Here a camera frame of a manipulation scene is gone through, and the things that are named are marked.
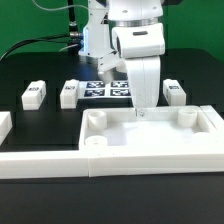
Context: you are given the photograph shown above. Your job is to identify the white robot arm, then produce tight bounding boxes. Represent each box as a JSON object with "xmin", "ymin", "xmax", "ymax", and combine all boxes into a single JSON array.
[{"xmin": 79, "ymin": 0, "xmax": 165, "ymax": 117}]

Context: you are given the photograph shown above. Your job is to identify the white block at left edge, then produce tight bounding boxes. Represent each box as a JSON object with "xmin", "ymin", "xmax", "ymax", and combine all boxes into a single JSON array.
[{"xmin": 0, "ymin": 111, "xmax": 12, "ymax": 145}]

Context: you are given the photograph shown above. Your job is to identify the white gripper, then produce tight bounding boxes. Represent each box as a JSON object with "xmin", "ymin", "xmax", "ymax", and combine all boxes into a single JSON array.
[{"xmin": 125, "ymin": 56, "xmax": 161, "ymax": 118}]

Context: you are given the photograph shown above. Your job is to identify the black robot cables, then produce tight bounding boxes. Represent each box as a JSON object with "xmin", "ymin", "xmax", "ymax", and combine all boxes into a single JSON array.
[{"xmin": 0, "ymin": 0, "xmax": 84, "ymax": 62}]

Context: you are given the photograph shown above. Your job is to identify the white L-shaped guide fence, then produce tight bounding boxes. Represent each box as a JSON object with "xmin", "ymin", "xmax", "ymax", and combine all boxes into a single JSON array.
[{"xmin": 0, "ymin": 105, "xmax": 224, "ymax": 180}]

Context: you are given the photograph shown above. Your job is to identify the fiducial marker sheet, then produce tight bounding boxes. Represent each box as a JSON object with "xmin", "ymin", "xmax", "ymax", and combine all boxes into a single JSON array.
[{"xmin": 79, "ymin": 80, "xmax": 131, "ymax": 99}]

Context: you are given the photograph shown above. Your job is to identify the grey thin cable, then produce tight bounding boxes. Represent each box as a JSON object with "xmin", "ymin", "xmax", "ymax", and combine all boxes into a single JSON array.
[{"xmin": 31, "ymin": 0, "xmax": 90, "ymax": 12}]

